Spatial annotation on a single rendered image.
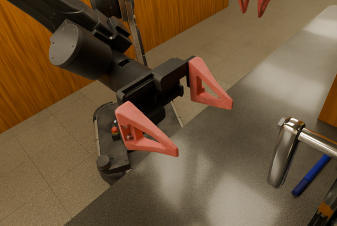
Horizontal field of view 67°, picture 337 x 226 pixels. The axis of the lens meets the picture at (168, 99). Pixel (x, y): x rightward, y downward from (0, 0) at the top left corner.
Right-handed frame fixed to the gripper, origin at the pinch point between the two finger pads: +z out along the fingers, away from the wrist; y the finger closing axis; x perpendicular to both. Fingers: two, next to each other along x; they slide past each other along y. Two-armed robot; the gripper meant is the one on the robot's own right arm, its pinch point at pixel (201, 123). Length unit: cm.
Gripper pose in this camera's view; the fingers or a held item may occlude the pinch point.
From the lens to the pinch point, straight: 29.8
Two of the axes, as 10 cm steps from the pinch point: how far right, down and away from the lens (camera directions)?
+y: 7.1, -5.1, 4.8
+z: 6.9, 4.2, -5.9
